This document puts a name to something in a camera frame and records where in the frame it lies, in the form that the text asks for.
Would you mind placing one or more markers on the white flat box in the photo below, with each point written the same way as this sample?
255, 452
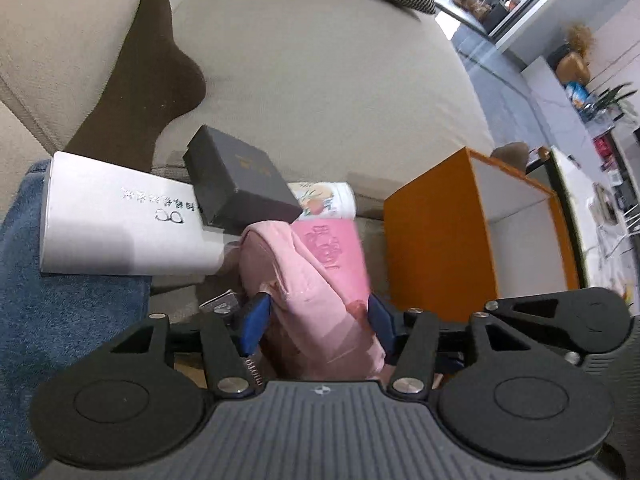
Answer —
115, 230

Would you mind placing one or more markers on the dark grey square box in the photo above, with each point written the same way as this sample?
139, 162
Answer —
235, 180

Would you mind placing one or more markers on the person's right foot brown sock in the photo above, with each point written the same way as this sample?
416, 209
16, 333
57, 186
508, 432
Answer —
511, 155

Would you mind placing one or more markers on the white marble table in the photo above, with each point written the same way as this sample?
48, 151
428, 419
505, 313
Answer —
575, 185

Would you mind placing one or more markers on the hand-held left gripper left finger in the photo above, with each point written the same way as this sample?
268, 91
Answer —
251, 327

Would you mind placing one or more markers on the gold figurine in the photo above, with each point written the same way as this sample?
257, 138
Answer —
574, 57

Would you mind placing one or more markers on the person's left foot brown sock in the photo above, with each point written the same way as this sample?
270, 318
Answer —
140, 100

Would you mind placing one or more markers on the pink printed packet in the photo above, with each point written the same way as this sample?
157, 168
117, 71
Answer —
337, 250

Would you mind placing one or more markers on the orange cardboard box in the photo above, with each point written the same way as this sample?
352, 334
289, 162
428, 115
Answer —
430, 240

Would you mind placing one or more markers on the green potted plant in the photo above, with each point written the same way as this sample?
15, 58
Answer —
612, 100

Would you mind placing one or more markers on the small silver object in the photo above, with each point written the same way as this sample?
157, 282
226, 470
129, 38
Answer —
220, 301

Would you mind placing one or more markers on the person's foot brown sock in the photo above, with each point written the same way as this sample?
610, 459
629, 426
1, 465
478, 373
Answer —
511, 155
140, 100

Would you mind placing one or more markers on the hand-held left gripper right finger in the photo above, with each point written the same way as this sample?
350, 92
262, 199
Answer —
382, 322

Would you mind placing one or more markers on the person's left leg blue jeans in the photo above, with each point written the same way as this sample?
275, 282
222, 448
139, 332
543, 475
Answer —
65, 320

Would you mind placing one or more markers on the beige sofa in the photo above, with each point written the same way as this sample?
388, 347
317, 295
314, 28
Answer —
325, 85

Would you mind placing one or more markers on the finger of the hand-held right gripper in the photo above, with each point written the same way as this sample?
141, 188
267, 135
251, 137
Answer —
500, 306

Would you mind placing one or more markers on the peach print tissue pack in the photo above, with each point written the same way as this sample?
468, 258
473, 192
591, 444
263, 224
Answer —
325, 200

